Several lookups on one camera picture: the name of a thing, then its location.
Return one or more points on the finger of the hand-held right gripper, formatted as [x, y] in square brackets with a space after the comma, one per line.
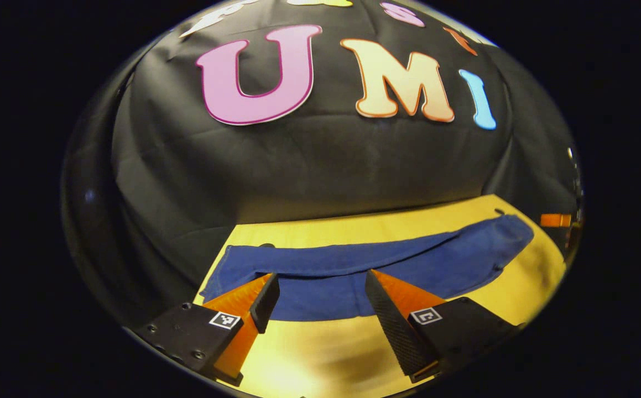
[555, 220]

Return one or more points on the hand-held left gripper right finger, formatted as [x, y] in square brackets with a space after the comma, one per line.
[392, 326]

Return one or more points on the black backdrop cloth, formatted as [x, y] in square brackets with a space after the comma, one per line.
[298, 160]

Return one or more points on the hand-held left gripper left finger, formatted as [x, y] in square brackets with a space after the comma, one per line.
[265, 301]

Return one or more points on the blue jeans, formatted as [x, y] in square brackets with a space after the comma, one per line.
[320, 276]

